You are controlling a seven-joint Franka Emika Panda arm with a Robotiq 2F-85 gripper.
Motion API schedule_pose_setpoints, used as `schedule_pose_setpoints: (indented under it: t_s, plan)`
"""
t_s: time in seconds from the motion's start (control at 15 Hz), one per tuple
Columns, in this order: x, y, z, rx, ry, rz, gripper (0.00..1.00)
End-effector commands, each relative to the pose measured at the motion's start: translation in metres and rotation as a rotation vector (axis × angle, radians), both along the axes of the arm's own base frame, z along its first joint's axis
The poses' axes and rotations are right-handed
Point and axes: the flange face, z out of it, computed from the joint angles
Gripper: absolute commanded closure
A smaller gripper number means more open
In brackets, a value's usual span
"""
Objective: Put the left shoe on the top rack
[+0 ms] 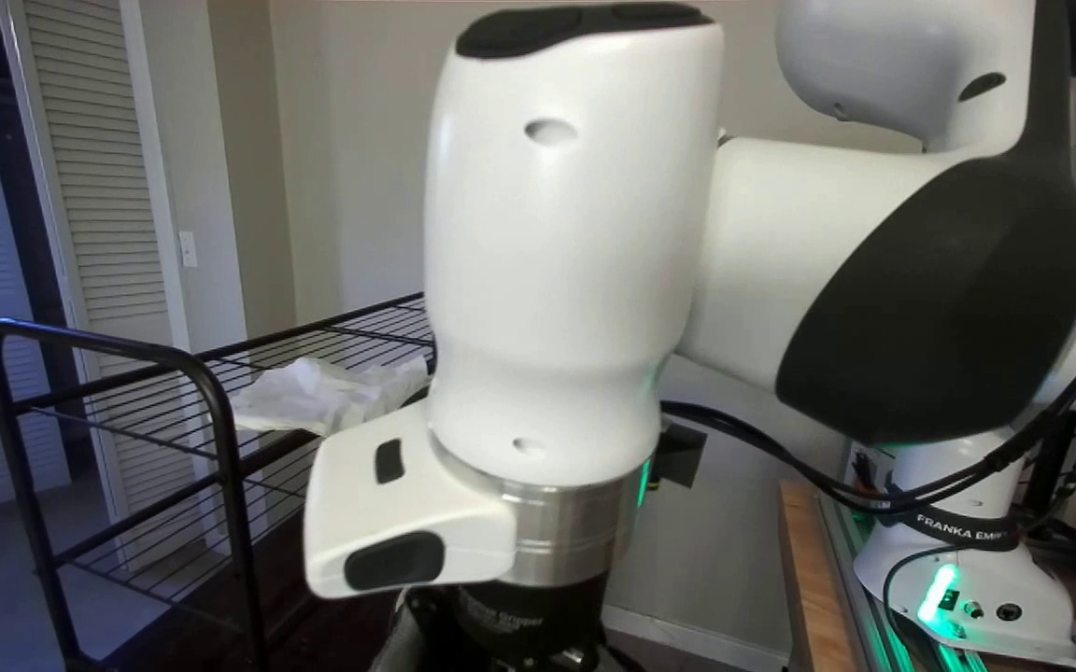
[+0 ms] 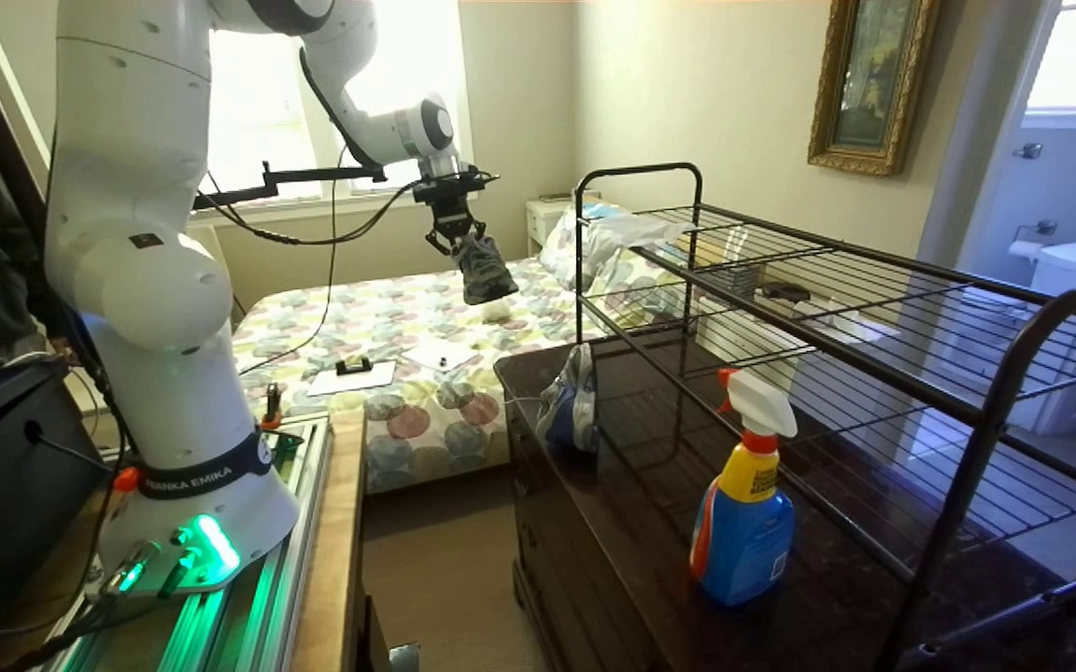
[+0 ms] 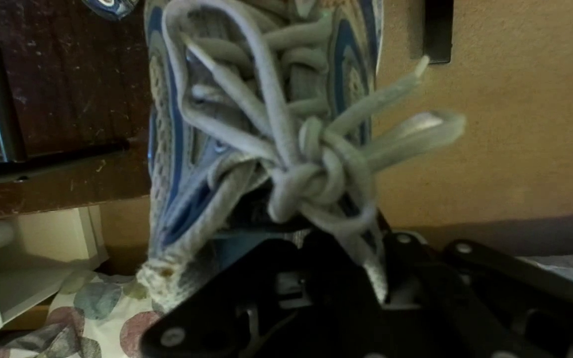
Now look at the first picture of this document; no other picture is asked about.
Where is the black wire shoe rack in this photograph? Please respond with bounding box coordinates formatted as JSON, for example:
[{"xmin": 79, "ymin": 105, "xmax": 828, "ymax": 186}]
[{"xmin": 0, "ymin": 292, "xmax": 439, "ymax": 672}]

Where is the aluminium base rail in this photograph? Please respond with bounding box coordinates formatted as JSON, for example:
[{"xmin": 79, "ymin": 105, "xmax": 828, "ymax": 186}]
[{"xmin": 815, "ymin": 489, "xmax": 935, "ymax": 672}]

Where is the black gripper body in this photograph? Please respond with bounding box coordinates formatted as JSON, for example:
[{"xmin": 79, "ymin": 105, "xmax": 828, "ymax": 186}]
[{"xmin": 398, "ymin": 580, "xmax": 646, "ymax": 672}]

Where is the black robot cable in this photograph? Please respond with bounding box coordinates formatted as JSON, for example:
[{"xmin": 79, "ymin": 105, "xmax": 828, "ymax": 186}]
[{"xmin": 659, "ymin": 110, "xmax": 1076, "ymax": 527}]

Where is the white louvred closet door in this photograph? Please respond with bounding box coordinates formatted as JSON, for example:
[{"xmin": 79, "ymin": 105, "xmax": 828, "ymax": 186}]
[{"xmin": 0, "ymin": 0, "xmax": 193, "ymax": 527}]

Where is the white crumpled cloth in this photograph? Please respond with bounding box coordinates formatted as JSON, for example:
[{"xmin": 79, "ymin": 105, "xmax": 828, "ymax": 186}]
[{"xmin": 231, "ymin": 351, "xmax": 436, "ymax": 441}]

